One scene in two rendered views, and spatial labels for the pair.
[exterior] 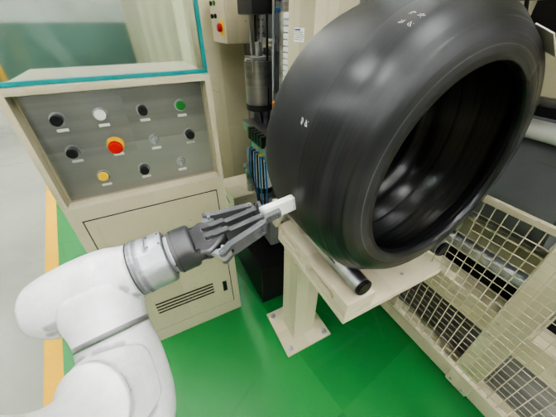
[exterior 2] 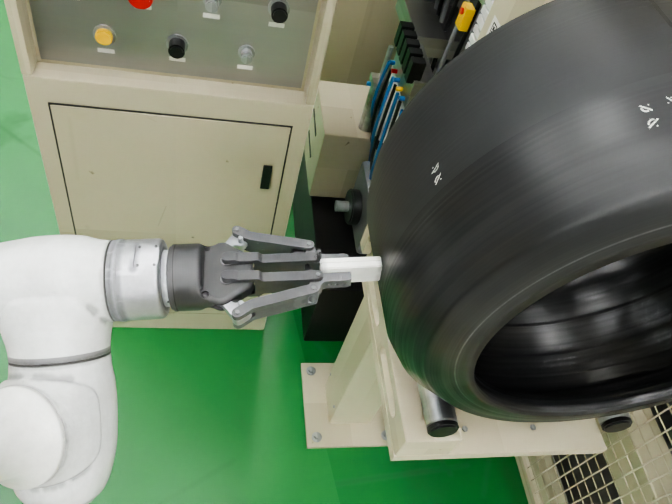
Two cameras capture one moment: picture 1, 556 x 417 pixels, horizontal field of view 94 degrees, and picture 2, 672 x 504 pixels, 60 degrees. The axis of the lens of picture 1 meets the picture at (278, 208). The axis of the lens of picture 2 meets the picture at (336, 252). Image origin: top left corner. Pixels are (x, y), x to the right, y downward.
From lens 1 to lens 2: 0.23 m
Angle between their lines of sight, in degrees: 15
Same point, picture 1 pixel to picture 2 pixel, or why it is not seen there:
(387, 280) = (501, 428)
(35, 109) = not seen: outside the picture
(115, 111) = not seen: outside the picture
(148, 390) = (85, 447)
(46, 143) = not seen: outside the picture
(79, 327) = (25, 338)
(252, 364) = (244, 432)
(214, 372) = (179, 416)
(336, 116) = (475, 205)
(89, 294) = (48, 303)
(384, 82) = (562, 198)
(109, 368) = (50, 407)
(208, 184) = (281, 112)
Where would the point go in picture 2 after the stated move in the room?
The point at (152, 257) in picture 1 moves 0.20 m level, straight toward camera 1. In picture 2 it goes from (140, 283) to (148, 479)
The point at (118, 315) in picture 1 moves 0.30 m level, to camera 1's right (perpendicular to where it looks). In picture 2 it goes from (75, 342) to (344, 467)
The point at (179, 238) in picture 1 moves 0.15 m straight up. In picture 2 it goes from (184, 268) to (186, 164)
